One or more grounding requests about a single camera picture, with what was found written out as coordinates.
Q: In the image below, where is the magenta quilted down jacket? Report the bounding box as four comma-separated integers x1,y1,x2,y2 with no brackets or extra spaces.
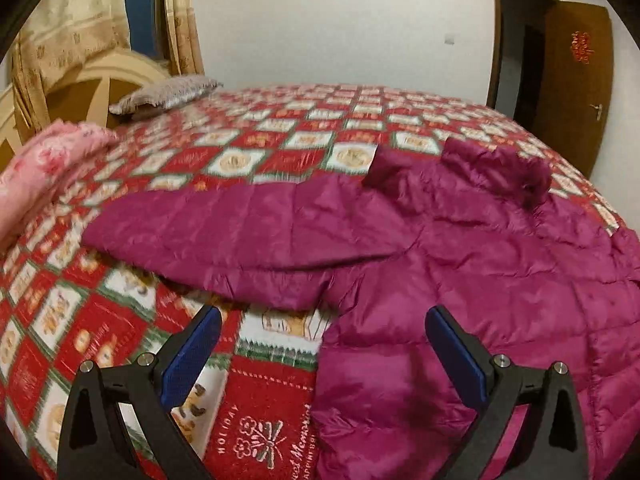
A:
82,139,639,479

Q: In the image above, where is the red patchwork bear bedspread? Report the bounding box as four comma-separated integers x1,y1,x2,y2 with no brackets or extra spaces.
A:
1,84,623,479

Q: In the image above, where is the pink floral blanket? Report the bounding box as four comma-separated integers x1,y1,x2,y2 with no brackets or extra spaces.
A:
1,119,118,252

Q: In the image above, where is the cream wooden headboard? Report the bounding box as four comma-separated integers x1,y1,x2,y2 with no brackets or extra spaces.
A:
1,49,169,167

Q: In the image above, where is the grey striped pillow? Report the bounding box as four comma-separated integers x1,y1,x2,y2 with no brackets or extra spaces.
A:
108,75,221,116

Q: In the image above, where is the brown wooden door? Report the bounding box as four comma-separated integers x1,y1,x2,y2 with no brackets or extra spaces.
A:
532,1,614,177

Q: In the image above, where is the red door decoration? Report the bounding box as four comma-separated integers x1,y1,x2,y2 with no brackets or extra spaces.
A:
570,32,594,64

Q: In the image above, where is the beige patterned curtain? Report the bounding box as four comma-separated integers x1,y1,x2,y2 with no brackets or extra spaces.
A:
11,0,204,131

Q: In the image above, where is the metal door handle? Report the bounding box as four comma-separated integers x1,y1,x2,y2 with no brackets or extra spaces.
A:
590,104,603,122

